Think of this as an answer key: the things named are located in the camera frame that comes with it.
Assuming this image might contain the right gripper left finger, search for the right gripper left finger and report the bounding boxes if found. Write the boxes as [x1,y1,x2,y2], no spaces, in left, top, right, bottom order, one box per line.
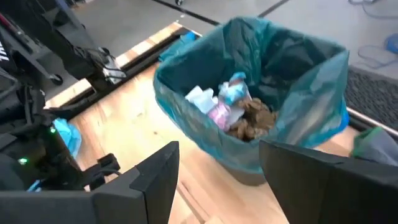
[0,141,180,224]

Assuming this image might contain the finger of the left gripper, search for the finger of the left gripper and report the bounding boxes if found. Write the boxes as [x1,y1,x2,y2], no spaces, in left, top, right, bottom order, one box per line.
[82,153,122,189]

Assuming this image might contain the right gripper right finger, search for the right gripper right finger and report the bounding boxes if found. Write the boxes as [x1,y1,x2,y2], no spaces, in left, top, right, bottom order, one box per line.
[258,139,398,224]

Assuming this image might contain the teal trash bag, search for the teal trash bag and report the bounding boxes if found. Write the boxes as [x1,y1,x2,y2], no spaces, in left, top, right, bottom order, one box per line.
[152,16,351,175]

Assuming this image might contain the brown paper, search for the brown paper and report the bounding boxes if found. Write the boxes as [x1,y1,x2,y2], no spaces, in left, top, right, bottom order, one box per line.
[226,97,278,143]

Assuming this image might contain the pink wrapper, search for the pink wrapper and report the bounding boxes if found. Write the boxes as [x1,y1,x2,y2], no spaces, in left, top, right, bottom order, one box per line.
[207,101,246,132]

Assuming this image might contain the blue white wrapper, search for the blue white wrapper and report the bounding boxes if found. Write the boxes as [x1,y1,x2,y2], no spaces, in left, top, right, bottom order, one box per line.
[218,72,252,106]

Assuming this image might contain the small folded teal bag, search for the small folded teal bag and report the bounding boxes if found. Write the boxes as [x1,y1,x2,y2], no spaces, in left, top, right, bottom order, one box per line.
[158,30,200,63]

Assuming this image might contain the blue coiled cable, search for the blue coiled cable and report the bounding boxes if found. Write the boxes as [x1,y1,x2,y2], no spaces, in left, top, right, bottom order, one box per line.
[356,32,398,68]

